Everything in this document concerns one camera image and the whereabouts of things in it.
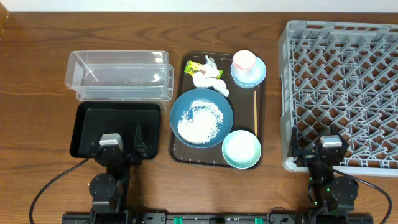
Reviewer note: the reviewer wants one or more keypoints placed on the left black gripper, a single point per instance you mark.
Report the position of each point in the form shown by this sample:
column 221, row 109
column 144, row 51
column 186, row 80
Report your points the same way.
column 140, row 150

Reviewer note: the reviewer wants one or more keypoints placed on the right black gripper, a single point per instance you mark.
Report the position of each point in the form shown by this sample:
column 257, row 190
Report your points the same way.
column 306, row 156

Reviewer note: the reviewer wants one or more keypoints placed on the dark blue plate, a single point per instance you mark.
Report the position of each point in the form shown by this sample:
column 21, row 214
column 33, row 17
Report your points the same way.
column 182, row 104

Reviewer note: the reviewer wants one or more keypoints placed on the mint green bowl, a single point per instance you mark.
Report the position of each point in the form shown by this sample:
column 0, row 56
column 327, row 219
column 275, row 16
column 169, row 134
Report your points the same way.
column 241, row 149

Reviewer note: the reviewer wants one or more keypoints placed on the white rice pile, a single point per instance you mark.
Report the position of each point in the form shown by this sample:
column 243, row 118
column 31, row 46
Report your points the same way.
column 199, row 124

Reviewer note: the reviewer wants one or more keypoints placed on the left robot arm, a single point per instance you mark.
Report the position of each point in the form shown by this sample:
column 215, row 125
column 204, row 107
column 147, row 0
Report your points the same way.
column 109, row 190

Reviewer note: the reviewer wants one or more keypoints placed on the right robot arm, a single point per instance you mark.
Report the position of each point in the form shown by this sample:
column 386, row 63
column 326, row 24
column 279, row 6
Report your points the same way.
column 333, row 196

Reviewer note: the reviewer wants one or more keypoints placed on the grey dishwasher rack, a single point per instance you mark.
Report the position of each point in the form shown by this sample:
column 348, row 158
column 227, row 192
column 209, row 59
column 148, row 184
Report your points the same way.
column 344, row 75

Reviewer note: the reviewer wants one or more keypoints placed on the black plastic tray bin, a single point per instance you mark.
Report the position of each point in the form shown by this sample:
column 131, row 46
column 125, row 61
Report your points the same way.
column 94, row 119

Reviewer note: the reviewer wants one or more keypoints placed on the wooden chopstick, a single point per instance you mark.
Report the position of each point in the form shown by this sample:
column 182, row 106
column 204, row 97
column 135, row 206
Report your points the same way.
column 255, row 113

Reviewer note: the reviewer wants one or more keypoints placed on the clear plastic bin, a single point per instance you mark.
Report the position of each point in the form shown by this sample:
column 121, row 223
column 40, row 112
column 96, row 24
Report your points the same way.
column 120, row 75

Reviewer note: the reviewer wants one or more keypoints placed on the light blue bowl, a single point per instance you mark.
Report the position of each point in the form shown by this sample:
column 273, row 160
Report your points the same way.
column 258, row 76

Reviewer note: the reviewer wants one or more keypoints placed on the yellow green snack wrapper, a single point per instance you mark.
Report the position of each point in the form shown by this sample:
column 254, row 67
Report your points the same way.
column 208, row 70

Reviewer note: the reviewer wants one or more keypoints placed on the dark brown serving tray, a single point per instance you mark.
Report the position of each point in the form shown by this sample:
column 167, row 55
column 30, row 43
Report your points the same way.
column 242, row 104

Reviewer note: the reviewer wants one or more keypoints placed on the crumpled white tissue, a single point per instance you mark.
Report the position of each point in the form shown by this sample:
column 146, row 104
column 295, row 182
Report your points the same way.
column 200, row 81

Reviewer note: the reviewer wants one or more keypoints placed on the pink plastic cup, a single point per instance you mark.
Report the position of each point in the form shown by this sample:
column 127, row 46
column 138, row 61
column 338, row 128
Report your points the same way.
column 244, row 62

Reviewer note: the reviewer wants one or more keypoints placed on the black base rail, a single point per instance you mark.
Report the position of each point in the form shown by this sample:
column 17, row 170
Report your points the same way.
column 161, row 218

